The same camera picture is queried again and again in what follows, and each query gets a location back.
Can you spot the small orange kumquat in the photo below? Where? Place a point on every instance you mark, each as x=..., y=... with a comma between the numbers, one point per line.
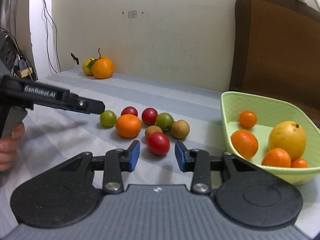
x=299, y=163
x=247, y=119

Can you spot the large red plum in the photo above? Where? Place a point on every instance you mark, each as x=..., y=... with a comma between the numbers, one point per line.
x=158, y=144

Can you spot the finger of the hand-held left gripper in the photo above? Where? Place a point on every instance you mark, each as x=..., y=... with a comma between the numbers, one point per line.
x=91, y=107

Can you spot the orange tangerine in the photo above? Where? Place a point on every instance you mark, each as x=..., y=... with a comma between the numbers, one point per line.
x=128, y=126
x=244, y=144
x=276, y=158

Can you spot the light green plastic basket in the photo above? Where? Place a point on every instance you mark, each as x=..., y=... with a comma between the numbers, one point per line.
x=260, y=105

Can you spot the large brown longan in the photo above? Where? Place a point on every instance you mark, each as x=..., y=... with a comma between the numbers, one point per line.
x=180, y=129

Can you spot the large yellow mango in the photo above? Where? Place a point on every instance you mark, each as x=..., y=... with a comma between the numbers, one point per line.
x=287, y=139

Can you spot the small brown longan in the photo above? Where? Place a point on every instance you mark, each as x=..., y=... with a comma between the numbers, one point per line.
x=153, y=130

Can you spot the yellow orange with leaf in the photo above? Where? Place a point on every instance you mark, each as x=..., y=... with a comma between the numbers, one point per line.
x=86, y=67

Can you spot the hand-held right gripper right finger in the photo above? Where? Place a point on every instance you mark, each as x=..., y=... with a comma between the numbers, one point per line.
x=179, y=155

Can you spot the small red plum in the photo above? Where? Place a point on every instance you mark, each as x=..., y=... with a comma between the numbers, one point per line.
x=129, y=111

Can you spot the orange with stem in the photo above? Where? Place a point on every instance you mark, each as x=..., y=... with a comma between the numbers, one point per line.
x=103, y=68

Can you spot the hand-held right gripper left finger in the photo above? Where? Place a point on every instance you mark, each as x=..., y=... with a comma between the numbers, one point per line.
x=134, y=155

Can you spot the brown chair back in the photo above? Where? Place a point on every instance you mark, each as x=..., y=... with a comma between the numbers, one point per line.
x=275, y=50

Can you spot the green plum with red blush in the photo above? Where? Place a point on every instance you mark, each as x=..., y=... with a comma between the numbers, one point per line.
x=164, y=121

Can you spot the person's left hand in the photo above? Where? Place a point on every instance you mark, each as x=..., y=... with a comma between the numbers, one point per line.
x=8, y=147

